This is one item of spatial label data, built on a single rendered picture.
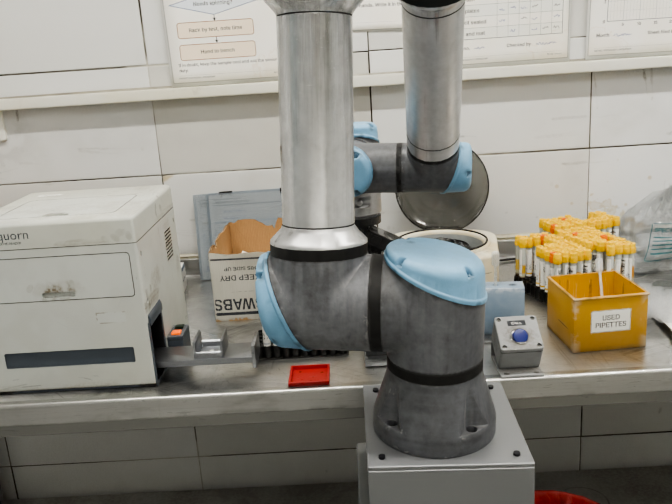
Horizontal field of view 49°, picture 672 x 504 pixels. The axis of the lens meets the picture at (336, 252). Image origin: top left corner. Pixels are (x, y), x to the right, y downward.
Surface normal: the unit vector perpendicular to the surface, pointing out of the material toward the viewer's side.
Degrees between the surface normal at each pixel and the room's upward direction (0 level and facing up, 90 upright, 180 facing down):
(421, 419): 75
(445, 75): 125
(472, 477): 90
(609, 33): 94
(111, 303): 90
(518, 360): 120
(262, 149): 90
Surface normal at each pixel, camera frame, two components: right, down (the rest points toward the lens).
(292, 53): -0.51, 0.17
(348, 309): -0.15, 0.11
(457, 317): 0.31, 0.29
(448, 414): 0.12, 0.01
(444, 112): 0.34, 0.74
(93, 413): 0.00, 0.28
